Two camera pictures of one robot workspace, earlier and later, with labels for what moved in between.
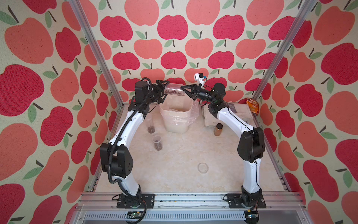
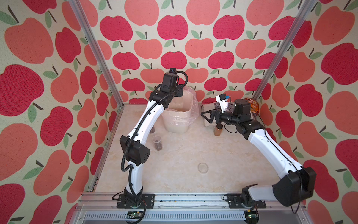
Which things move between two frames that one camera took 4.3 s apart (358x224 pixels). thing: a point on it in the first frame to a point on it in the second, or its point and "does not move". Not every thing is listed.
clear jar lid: (203, 168) does not move
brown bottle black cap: (218, 129) does not move
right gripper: (196, 93) to (212, 115)
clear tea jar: (157, 143) does not move
